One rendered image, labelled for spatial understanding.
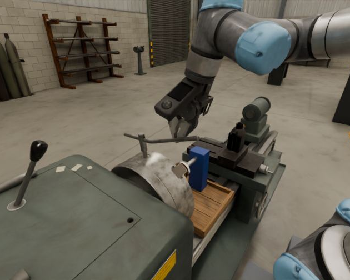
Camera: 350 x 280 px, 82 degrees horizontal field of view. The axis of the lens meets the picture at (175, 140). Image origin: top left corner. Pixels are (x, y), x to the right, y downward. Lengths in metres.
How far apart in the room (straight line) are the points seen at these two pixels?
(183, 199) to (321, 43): 0.52
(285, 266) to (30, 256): 0.43
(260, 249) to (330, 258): 1.71
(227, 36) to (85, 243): 0.46
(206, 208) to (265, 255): 1.12
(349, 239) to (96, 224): 0.43
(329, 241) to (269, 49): 0.29
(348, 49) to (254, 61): 0.15
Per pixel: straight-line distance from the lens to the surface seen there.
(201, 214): 0.99
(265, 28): 0.37
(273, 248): 2.11
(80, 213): 0.53
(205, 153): 0.97
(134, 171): 0.65
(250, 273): 1.03
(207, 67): 0.46
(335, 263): 0.37
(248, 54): 0.36
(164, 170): 0.66
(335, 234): 0.39
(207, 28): 0.44
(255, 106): 1.61
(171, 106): 0.44
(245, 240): 1.38
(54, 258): 0.47
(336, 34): 0.43
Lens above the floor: 1.61
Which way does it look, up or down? 28 degrees down
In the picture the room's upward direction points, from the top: straight up
